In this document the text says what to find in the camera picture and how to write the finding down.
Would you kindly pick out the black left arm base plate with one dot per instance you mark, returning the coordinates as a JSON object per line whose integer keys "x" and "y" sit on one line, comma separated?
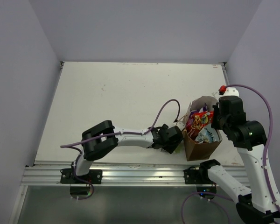
{"x": 94, "y": 176}

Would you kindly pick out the green snack packet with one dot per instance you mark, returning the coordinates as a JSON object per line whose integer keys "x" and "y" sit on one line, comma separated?
{"x": 177, "y": 150}

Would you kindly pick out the pale blue snack packet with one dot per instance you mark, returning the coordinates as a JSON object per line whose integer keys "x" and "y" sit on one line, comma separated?
{"x": 207, "y": 135}

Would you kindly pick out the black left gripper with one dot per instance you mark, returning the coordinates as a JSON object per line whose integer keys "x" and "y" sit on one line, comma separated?
{"x": 170, "y": 148}

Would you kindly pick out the purple snack bag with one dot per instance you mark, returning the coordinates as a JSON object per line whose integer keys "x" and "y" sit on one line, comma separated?
{"x": 193, "y": 112}

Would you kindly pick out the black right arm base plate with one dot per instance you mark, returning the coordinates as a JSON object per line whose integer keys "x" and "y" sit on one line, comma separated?
{"x": 192, "y": 176}

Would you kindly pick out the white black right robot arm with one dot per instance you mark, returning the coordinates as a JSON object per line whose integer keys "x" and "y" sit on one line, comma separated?
{"x": 258, "y": 203}

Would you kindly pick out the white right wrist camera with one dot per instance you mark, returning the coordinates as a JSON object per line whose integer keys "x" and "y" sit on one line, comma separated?
{"x": 228, "y": 91}

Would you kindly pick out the red mixed snack bag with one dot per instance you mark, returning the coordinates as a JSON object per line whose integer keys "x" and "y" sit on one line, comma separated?
{"x": 197, "y": 121}

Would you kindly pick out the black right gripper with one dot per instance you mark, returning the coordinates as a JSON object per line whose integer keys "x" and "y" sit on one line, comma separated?
{"x": 214, "y": 123}

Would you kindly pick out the brown paper bag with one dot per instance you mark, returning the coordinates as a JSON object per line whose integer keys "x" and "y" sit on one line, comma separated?
{"x": 193, "y": 150}

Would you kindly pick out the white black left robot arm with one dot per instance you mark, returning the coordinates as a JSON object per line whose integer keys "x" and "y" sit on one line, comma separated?
{"x": 101, "y": 139}

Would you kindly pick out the aluminium table edge strip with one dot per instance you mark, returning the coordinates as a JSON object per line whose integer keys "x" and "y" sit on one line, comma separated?
{"x": 224, "y": 70}

